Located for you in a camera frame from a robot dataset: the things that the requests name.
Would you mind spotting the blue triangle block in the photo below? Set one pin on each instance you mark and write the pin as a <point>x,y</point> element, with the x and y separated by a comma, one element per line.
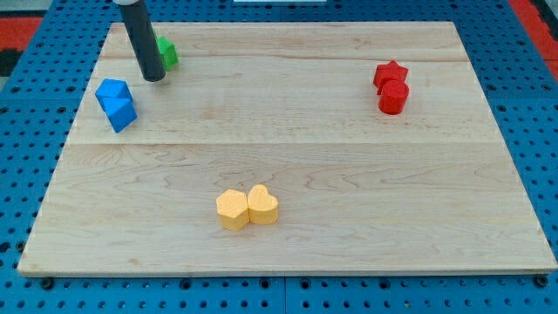
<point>120,112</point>

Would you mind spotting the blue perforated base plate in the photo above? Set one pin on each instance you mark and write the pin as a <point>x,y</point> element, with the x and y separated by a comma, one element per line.
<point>41,97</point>

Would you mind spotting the wooden board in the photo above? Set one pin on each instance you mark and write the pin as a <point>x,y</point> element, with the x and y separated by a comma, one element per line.
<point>291,106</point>

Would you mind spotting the red cylinder block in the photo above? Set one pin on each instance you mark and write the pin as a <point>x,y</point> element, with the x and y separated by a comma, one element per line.
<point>393,96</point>

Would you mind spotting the red star block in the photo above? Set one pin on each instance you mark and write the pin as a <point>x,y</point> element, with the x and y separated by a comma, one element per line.
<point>387,72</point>

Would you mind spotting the yellow hexagon block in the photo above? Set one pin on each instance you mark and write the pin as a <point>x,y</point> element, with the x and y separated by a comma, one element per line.
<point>232,209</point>

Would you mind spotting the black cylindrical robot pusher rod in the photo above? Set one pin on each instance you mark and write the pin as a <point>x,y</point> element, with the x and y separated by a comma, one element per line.
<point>142,37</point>

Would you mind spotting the yellow heart block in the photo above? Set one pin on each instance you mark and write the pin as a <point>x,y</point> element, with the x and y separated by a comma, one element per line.
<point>262,206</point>

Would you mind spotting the blue cube block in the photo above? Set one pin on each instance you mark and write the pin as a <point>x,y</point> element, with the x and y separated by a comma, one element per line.
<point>112,88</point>

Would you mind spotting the green star block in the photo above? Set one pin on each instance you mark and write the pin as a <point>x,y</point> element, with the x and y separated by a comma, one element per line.
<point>168,52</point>

